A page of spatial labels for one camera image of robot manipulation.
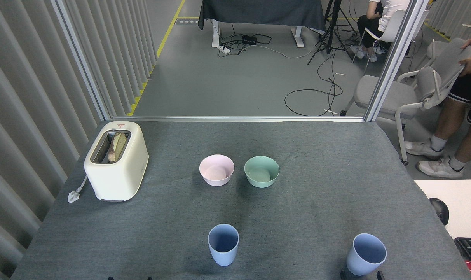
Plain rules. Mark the light blue cup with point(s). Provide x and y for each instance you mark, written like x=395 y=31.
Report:
x=223 y=254
x=365 y=256

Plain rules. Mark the grey office chair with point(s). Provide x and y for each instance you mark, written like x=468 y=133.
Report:
x=433 y=48
x=426 y=83

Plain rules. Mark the black computer mouse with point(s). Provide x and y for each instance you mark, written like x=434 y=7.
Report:
x=440 y=210

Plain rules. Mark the white toaster power plug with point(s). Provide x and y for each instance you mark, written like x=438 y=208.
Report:
x=73 y=195

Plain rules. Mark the cream white toaster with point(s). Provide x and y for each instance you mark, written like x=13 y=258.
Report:
x=117 y=171

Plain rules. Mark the white desk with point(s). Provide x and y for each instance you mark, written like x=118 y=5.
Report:
x=461 y=198

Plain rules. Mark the pink bowl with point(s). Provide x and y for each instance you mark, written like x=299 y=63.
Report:
x=216 y=171

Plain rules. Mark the green bowl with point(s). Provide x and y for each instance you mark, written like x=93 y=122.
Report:
x=261 y=173

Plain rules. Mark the toasted bread slice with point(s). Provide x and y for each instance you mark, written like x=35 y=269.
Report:
x=118 y=146

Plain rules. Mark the standing person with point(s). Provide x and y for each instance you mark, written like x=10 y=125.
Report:
x=468 y=97

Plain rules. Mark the white table leg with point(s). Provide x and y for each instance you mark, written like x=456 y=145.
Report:
x=297 y=39
x=215 y=35

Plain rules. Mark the white power strip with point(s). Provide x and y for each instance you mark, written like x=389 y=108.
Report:
x=224 y=49

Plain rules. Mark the black tripod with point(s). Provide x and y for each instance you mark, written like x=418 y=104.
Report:
x=330 y=27

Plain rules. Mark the seated person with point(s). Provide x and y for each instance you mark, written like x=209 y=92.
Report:
x=369 y=27

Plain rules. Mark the white plastic chair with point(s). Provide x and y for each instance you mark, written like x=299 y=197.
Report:
x=395 y=23

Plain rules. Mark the black power adapter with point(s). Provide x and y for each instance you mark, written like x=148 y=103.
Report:
x=249 y=39

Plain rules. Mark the floor outlet cover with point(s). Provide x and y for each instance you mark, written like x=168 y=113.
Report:
x=186 y=21

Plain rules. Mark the dark table cloth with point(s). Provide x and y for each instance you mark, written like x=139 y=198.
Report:
x=259 y=11

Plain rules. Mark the silver frame rail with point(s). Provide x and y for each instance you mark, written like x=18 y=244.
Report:
x=235 y=118

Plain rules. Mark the silver frame post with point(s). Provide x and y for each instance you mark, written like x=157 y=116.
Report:
x=395 y=58
x=82 y=62

